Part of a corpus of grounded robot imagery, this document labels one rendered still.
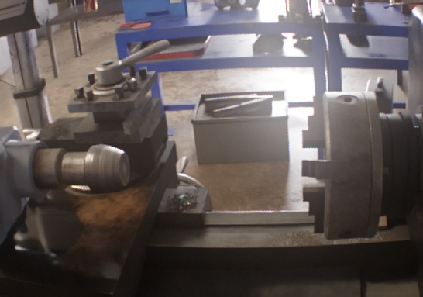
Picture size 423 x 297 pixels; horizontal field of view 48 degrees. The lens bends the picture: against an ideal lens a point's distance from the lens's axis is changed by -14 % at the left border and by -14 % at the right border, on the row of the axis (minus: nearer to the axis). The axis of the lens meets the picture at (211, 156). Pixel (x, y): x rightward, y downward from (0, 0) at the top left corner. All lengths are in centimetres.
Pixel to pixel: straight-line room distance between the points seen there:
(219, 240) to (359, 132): 49
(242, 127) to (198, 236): 182
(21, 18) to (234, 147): 175
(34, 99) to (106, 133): 64
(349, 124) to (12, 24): 118
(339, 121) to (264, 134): 219
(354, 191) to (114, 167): 41
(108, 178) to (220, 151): 214
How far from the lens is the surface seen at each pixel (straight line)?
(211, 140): 301
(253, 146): 301
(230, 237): 117
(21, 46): 172
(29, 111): 179
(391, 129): 85
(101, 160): 93
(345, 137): 79
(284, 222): 119
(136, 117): 114
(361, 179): 78
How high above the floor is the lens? 156
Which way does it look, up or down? 30 degrees down
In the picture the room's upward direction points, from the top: 7 degrees counter-clockwise
